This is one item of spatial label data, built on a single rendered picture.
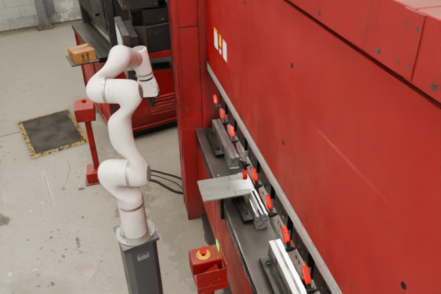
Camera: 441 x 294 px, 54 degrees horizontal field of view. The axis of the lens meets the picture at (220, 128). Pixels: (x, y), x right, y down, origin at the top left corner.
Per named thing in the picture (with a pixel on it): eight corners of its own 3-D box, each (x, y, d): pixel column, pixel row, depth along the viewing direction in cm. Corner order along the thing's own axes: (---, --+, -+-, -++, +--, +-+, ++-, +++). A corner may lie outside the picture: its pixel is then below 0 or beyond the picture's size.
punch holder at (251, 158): (246, 168, 226) (247, 142, 217) (262, 166, 227) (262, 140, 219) (255, 186, 213) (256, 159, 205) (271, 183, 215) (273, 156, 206)
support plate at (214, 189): (197, 182, 247) (197, 180, 246) (241, 174, 252) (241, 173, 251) (203, 202, 232) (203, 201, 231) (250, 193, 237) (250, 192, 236)
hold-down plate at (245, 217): (229, 189, 258) (229, 186, 257) (237, 188, 259) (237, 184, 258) (243, 224, 233) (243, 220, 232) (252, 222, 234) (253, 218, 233)
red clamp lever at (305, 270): (300, 266, 152) (308, 294, 149) (312, 263, 153) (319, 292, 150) (299, 266, 154) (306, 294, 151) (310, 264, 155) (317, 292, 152)
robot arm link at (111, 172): (140, 212, 197) (134, 170, 185) (100, 210, 198) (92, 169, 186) (146, 195, 207) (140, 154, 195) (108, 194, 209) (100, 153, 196)
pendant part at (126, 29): (119, 62, 337) (113, 16, 319) (135, 60, 340) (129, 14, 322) (128, 85, 301) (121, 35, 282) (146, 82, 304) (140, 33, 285)
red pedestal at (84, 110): (86, 174, 420) (69, 98, 377) (112, 169, 425) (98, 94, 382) (85, 186, 403) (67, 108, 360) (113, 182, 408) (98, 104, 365)
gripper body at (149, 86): (133, 79, 220) (138, 98, 226) (152, 79, 218) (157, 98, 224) (138, 73, 226) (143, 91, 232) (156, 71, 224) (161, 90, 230)
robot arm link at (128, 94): (120, 176, 202) (154, 177, 201) (112, 191, 191) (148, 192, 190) (106, 74, 180) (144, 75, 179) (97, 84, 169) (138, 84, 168)
